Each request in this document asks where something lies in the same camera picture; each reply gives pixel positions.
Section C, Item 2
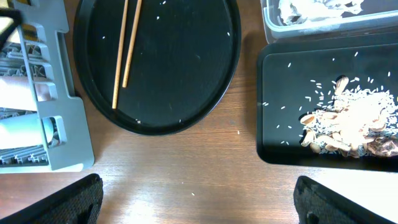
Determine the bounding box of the clear plastic waste bin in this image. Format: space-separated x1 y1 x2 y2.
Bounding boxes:
261 0 397 43

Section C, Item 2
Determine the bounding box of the grey dishwasher rack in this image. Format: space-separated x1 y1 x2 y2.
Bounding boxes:
1 1 95 174

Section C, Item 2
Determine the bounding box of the crumpled white tissue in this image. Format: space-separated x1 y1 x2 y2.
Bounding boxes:
278 0 364 26

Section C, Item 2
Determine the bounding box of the wooden chopstick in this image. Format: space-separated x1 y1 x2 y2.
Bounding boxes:
112 0 129 109
122 0 142 88

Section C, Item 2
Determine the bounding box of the round black tray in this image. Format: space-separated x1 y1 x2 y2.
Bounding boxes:
73 0 241 136

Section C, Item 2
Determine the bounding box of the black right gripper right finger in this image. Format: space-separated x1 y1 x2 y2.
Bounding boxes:
294 175 391 224

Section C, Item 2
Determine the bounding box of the blue cup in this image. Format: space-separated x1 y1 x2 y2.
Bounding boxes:
1 113 43 150

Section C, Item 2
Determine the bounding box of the food scraps and rice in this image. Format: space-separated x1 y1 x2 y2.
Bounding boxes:
300 76 397 158

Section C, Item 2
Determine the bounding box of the pink cup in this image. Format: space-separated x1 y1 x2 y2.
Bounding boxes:
1 76 51 111

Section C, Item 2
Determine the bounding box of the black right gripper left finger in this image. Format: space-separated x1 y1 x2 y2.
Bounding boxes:
1 174 103 224

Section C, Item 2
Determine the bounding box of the black rectangular tray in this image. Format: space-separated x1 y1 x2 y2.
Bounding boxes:
256 32 397 172

